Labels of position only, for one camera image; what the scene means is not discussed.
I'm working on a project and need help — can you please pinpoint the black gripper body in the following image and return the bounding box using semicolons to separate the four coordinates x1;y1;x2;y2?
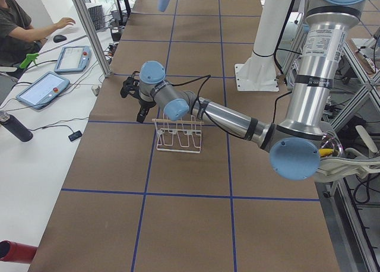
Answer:
120;71;154;111

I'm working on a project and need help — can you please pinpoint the light blue cup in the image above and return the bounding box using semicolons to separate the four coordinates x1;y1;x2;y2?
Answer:
157;0;170;12

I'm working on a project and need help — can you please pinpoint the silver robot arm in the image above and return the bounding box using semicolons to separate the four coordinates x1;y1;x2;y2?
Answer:
121;0;359;180

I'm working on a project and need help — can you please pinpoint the upper teach pendant tablet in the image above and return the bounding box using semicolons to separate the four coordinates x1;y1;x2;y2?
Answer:
54;46;91;74

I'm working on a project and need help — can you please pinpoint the teach pendant tablet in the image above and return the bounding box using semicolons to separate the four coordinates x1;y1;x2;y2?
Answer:
54;46;91;74
16;72;69;110

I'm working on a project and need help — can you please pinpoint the small black device on desk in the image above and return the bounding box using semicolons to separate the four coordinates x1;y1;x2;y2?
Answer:
68;131;83;142

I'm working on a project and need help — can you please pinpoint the black keyboard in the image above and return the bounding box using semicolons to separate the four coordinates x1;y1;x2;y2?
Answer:
87;5;105;31

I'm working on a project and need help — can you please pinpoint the black computer mouse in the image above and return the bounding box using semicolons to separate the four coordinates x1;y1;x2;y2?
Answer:
53;34;67;43

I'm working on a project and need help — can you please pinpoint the lower teach pendant tablet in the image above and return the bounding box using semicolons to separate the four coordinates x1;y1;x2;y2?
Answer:
16;72;69;110

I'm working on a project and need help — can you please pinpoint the seated person in green shirt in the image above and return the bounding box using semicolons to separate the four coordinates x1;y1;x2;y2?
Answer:
1;0;75;67

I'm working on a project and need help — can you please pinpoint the black water bottle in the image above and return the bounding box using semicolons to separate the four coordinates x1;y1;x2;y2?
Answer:
1;110;33;142

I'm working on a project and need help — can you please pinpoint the white pot with yellow item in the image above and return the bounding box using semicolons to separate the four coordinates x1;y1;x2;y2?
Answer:
311;131;344;168

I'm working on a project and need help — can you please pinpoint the red cylinder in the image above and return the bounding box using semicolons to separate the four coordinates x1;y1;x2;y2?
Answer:
1;240;37;264

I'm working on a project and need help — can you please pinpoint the white wire cup holder rack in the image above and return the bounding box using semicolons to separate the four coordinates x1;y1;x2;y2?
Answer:
152;115;204;154

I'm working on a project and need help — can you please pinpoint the aluminium frame post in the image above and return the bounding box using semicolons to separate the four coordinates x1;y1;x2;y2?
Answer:
72;0;111;78

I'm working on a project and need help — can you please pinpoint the green handled reacher tool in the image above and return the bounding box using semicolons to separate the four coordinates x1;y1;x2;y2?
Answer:
19;35;86;69

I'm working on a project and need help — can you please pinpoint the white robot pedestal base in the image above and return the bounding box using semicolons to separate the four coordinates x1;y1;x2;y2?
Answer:
235;0;292;91

